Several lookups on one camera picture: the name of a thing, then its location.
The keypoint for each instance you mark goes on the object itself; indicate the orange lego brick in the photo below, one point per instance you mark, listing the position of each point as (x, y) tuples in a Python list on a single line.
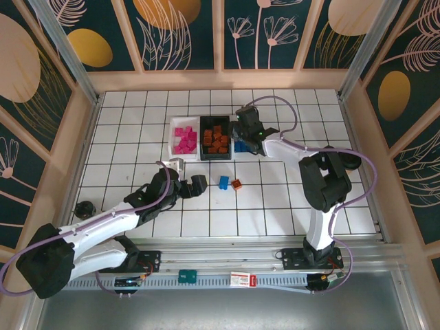
[(217, 136), (217, 144), (223, 150), (207, 133), (212, 150), (236, 184), (208, 141), (217, 129), (225, 139)]

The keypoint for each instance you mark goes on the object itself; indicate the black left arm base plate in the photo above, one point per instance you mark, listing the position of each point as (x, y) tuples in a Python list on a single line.
[(151, 261)]

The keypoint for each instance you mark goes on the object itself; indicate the black plastic bin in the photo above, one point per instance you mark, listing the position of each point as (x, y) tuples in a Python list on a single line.
[(216, 157)]

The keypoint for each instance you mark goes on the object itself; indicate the small green block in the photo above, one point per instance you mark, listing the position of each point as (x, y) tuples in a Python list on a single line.
[(187, 276)]

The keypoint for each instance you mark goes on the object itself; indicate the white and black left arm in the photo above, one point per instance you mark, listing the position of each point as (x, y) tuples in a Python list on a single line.
[(99, 220)]

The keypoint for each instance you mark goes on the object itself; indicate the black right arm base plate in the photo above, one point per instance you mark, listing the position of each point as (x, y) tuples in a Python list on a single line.
[(292, 259)]

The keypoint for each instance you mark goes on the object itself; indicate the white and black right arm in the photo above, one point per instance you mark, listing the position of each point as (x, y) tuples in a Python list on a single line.
[(319, 223)]

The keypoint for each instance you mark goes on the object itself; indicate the blue lego brick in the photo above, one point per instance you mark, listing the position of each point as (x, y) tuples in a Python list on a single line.
[(224, 183), (246, 147), (238, 148)]

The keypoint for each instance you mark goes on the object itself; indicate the pink lego brick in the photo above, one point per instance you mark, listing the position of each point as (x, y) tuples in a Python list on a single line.
[(178, 132), (192, 136), (186, 149), (184, 141), (188, 130), (177, 148), (193, 146)]

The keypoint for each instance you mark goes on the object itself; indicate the black round object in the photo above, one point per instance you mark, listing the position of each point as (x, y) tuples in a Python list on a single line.
[(85, 210)]

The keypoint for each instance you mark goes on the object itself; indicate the aluminium frame post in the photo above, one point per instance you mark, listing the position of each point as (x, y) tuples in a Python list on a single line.
[(368, 51), (65, 51)]

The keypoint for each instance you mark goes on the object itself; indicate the aluminium mounting rail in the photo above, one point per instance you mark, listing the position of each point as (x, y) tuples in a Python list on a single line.
[(223, 258)]

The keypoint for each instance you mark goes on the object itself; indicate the white and red card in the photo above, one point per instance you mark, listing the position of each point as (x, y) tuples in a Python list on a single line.
[(242, 279)]

